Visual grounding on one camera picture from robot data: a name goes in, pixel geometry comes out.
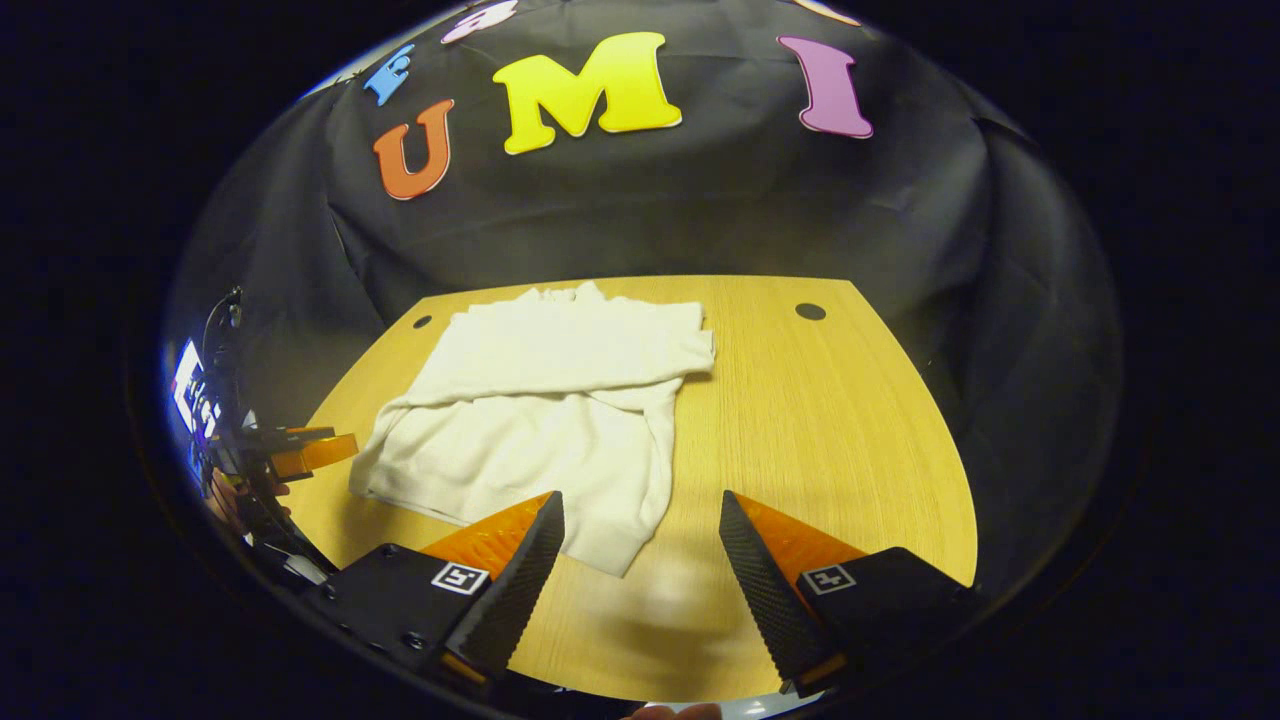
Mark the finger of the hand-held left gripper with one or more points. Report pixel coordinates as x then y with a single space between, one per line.
315 455
295 435

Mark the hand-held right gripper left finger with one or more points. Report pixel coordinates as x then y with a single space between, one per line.
520 590

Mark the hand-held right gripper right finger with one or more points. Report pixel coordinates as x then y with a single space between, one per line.
765 600

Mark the cream sweater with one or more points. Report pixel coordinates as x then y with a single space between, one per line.
520 440

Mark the computer monitor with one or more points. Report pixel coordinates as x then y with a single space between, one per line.
185 390

